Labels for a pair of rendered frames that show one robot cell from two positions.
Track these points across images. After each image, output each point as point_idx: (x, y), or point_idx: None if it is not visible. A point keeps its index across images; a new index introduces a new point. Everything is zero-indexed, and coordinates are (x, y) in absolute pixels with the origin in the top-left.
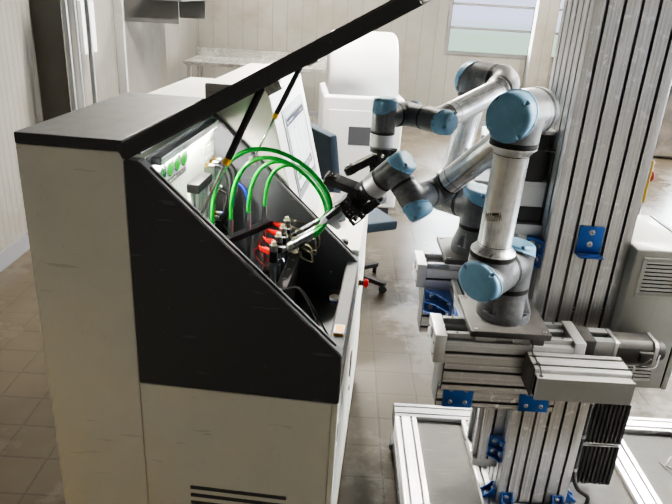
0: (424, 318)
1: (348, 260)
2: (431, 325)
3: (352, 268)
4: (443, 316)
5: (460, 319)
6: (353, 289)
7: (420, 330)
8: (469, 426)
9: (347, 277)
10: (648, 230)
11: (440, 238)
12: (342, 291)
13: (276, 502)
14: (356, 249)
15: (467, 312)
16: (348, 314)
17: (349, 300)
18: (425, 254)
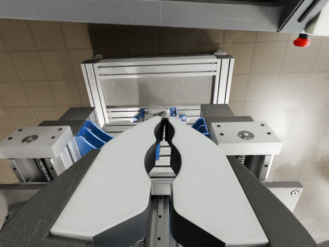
0: (202, 115)
1: (285, 8)
2: (35, 142)
3: (243, 19)
4: (48, 160)
5: (52, 175)
6: (146, 25)
7: (200, 105)
8: (163, 115)
9: (196, 9)
10: None
11: (291, 191)
12: (128, 1)
13: None
14: (318, 27)
15: (24, 192)
16: (41, 19)
17: (94, 18)
18: (264, 156)
